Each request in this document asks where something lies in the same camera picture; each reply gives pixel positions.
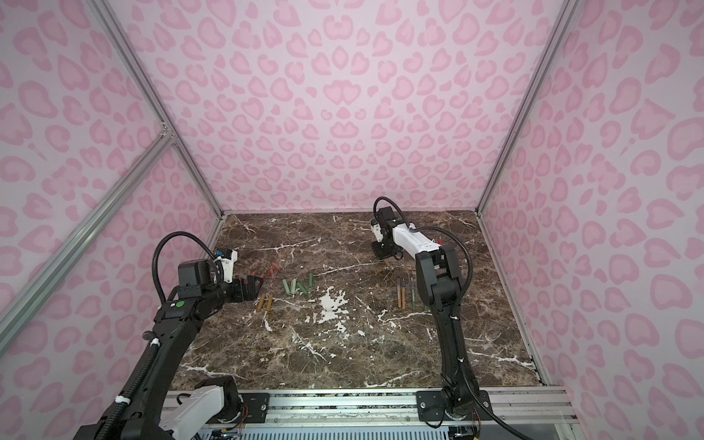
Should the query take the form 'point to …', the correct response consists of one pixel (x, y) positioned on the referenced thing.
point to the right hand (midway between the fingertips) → (384, 251)
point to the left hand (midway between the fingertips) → (247, 276)
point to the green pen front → (412, 289)
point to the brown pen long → (399, 292)
